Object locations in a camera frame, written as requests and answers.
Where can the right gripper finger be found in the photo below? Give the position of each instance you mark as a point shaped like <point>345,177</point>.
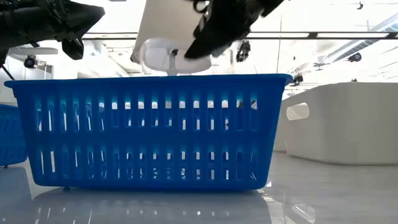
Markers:
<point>223,51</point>
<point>211,39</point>

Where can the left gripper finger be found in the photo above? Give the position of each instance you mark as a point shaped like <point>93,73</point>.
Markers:
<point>88,17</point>

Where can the blue slotted plastic basket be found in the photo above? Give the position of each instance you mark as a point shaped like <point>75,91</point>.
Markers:
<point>11,137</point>
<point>149,137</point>

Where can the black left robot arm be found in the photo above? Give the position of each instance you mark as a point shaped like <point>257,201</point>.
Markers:
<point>15,21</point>

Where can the black ceiling spotlight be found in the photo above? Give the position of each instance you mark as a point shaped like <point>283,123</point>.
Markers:
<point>354,57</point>
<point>297,79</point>
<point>30,61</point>
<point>243,50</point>

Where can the white shade table lamp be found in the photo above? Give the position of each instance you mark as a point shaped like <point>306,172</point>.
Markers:
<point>164,21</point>

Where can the white plastic basket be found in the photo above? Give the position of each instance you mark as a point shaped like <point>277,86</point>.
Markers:
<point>348,124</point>

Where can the white table cover sheet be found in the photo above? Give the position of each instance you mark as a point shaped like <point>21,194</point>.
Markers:
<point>326,193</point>

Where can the dark ceiling track rail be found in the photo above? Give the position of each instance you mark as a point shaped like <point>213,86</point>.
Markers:
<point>311,35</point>

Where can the white ceiling duct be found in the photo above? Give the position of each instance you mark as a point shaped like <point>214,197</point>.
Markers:
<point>357,43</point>

